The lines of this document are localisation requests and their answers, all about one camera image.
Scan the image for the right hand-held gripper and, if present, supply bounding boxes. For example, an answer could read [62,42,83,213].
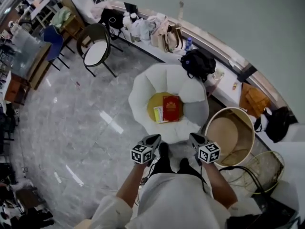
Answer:
[189,132,222,166]

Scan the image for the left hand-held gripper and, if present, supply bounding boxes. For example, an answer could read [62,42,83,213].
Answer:
[130,134,163,165]

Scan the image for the red book with gold emblem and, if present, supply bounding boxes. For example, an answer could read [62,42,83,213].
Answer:
[162,94,180,123]

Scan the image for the white flower-shaped chair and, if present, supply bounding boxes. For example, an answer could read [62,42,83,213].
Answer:
[128,63,211,145]

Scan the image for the person's right forearm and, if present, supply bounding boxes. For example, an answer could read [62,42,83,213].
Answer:
[202,161,239,210]

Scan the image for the person's left forearm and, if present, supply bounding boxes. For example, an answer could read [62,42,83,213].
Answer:
[115,162,150,210]

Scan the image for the small yellow white booklet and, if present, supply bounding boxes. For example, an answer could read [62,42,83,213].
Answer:
[153,105,165,125]

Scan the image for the person's black trousers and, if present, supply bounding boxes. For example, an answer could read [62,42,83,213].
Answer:
[148,151,203,179]

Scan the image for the round beige bin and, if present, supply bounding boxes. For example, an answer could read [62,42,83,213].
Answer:
[204,106,256,168]

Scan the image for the person's white shirt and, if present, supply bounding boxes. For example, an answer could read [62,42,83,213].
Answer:
[73,172,263,229]

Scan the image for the orange bag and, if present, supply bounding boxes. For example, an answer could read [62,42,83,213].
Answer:
[238,82,271,119]

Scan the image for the small white container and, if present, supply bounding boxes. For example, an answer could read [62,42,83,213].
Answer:
[213,68,225,80]

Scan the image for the black backpack with purple badge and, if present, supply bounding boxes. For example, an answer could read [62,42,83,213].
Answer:
[180,48,217,81]

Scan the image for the black backpack with white patch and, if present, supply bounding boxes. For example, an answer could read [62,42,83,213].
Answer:
[253,106,297,144]

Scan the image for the blue label water bottle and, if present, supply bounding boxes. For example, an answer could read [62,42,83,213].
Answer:
[184,37,194,52]

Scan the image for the dark round-backed chair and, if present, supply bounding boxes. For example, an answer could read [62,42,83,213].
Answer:
[76,22,124,78]

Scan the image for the beige tote bag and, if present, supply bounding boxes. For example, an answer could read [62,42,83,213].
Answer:
[150,15,184,53]

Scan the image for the white plastic bag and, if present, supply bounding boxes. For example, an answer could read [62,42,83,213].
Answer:
[129,18,153,43]

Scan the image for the blue chair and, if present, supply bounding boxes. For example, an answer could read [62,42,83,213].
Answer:
[42,23,76,71]

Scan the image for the small wooden table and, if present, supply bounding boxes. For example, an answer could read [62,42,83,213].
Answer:
[59,12,86,37]

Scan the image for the pink cloth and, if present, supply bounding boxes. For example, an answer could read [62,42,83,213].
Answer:
[91,0,113,19]

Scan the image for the small wooden cabinet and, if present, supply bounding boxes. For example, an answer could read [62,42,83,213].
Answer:
[4,70,31,105]

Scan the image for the glass-topped wooden desk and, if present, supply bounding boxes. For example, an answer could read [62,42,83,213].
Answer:
[10,28,52,91]

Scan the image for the pale green cloth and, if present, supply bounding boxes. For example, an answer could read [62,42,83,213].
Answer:
[51,6,72,29]

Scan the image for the gold wire basket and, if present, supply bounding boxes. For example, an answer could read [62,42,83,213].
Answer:
[245,150,285,194]

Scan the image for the black bag with white cord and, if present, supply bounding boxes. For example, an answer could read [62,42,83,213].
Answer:
[98,8,125,31]

